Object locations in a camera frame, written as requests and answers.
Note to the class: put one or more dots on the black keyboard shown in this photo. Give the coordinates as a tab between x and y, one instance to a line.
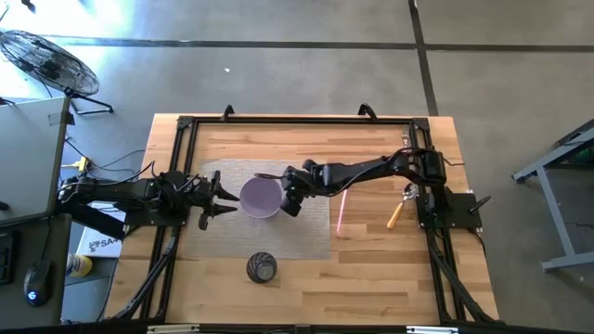
7	257

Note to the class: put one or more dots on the yellow power plug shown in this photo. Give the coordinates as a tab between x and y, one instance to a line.
82	163

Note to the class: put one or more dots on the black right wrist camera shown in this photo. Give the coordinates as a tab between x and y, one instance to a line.
292	204

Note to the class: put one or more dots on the pink drinking straw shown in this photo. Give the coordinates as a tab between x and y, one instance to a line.
342	211

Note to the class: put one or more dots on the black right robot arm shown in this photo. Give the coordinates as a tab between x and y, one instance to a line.
371	168

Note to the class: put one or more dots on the lilac bowl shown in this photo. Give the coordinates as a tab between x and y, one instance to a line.
260	198

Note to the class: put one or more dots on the grey side desk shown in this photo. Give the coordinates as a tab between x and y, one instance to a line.
11	306

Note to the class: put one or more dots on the black computer mouse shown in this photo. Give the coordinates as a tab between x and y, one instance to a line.
38	284

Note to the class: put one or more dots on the yellow and white roll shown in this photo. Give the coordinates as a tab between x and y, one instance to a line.
80	265

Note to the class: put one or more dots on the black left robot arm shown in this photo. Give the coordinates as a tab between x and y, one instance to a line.
120	190

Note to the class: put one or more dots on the light grey flat panel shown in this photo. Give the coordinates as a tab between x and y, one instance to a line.
28	158

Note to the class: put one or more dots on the white cardboard box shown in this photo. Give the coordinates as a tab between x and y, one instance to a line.
99	239

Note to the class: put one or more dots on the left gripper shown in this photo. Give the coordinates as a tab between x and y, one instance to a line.
204	192

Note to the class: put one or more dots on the black floor fan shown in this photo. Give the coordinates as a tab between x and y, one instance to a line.
48	62

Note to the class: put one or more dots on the grey woven placemat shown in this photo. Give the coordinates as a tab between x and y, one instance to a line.
260	236

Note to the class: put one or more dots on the black aluminium table frame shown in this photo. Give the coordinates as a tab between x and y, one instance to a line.
185	139

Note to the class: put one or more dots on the grey metal table stand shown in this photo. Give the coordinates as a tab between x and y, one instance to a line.
552	204

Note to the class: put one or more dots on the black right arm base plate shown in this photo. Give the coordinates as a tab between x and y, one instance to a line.
457	211

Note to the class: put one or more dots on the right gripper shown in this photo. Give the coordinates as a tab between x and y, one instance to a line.
306	178

